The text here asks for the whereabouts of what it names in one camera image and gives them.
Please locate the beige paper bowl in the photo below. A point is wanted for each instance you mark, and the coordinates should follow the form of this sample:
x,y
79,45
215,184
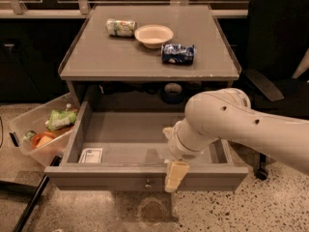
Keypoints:
x,y
153,36

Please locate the black metal floor bar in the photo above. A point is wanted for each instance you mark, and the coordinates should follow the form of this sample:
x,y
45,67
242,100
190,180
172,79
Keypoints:
x,y
34,199

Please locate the grey top drawer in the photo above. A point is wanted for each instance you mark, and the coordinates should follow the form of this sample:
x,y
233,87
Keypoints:
x,y
134,149

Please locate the green snack pouch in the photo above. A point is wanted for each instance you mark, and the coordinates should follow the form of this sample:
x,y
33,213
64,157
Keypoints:
x,y
59,119

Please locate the grey cabinet with drawers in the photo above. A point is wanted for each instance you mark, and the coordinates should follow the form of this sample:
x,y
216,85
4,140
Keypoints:
x,y
96,57

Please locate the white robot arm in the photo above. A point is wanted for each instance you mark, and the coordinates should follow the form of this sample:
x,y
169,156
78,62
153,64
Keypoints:
x,y
227,114

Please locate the black tape roll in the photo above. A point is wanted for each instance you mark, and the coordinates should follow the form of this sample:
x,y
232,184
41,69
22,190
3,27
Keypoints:
x,y
172,93

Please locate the clear plastic storage bin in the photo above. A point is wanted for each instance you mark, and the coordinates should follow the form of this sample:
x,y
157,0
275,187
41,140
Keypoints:
x,y
33,121

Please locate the green white crushed can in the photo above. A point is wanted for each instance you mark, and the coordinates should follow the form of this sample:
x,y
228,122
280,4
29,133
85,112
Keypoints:
x,y
120,28

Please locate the brass drawer knob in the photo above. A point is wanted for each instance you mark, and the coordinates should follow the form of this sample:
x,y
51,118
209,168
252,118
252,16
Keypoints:
x,y
148,185

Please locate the black office chair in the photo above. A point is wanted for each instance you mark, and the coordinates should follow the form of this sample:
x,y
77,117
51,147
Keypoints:
x,y
274,56

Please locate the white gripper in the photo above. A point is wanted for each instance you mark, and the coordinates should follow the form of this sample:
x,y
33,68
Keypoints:
x,y
179,147

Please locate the blue crushed chip bag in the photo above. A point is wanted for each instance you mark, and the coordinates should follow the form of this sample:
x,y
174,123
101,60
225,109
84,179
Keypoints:
x,y
178,54

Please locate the orange plastic bowl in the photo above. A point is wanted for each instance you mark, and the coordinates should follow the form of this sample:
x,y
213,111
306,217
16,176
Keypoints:
x,y
40,139

